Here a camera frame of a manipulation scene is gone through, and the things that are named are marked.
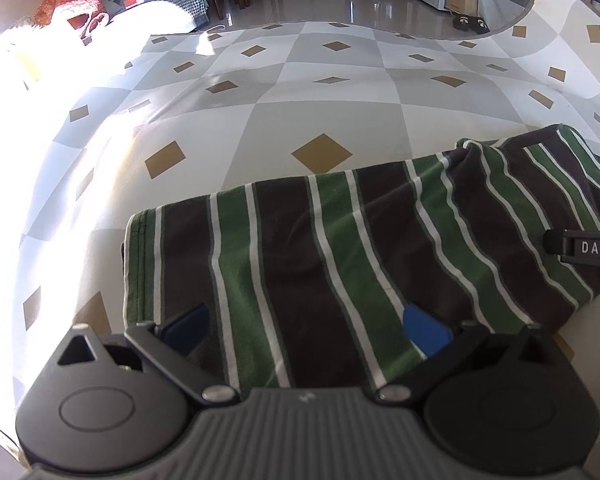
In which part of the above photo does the grey covered side table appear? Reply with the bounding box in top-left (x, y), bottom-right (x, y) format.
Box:
top-left (476, 0), bottom-right (537, 37)

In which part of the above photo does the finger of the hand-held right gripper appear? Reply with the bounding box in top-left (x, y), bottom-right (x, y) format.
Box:
top-left (541, 228), bottom-right (566, 257)

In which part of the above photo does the red knitted cloth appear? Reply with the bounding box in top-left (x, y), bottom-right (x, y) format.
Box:
top-left (31, 0), bottom-right (112, 44)

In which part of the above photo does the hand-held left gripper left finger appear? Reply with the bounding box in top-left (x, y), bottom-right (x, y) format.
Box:
top-left (55, 302), bottom-right (241, 407)

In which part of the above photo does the green brown striped t-shirt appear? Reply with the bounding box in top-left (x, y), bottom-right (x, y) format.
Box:
top-left (121, 124), bottom-right (600, 392)

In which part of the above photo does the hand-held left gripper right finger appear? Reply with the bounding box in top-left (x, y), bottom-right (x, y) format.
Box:
top-left (372, 304), bottom-right (566, 406)

